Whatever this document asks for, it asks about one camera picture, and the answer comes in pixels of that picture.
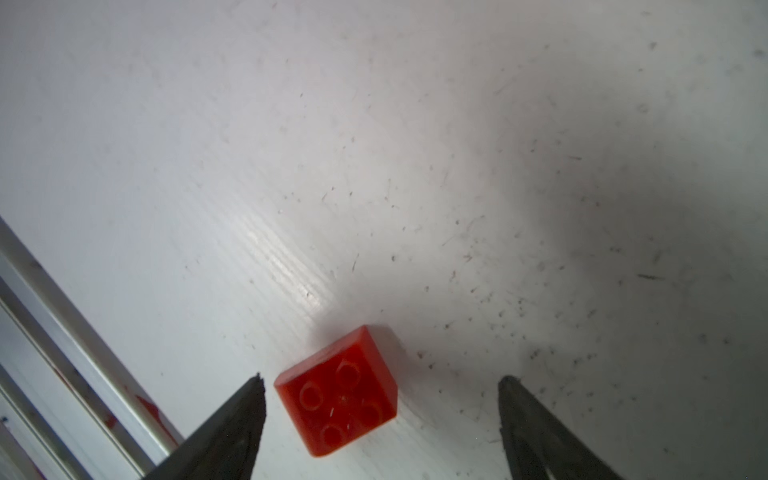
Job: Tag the red rounded lego brick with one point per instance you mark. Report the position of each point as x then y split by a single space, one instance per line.
340 393

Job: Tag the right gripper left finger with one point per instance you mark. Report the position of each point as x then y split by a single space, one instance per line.
226 445

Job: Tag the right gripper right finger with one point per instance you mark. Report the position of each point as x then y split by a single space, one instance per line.
537 444

